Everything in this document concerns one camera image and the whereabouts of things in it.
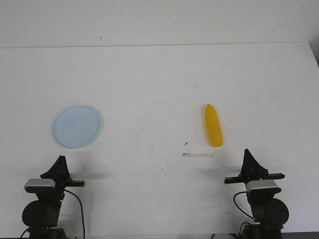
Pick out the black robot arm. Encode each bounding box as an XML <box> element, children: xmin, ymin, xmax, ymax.
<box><xmin>224</xmin><ymin>149</ymin><xmax>289</xmax><ymax>239</ymax></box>
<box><xmin>21</xmin><ymin>155</ymin><xmax>86</xmax><ymax>239</ymax></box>

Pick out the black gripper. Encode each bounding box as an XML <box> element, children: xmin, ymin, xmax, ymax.
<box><xmin>40</xmin><ymin>155</ymin><xmax>85</xmax><ymax>197</ymax></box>
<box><xmin>224</xmin><ymin>149</ymin><xmax>285</xmax><ymax>184</ymax></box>

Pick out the clear tape strip horizontal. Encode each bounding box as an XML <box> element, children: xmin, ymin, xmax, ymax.
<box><xmin>182</xmin><ymin>153</ymin><xmax>214</xmax><ymax>158</ymax></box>

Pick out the black camera cable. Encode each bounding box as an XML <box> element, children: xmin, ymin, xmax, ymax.
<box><xmin>63</xmin><ymin>189</ymin><xmax>86</xmax><ymax>238</ymax></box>
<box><xmin>233</xmin><ymin>191</ymin><xmax>255</xmax><ymax>220</ymax></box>

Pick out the light blue round plate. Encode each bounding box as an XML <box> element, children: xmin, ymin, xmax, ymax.
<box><xmin>52</xmin><ymin>105</ymin><xmax>102</xmax><ymax>149</ymax></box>

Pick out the yellow plastic corn cob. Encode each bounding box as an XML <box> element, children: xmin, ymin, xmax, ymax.
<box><xmin>204</xmin><ymin>104</ymin><xmax>223</xmax><ymax>147</ymax></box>

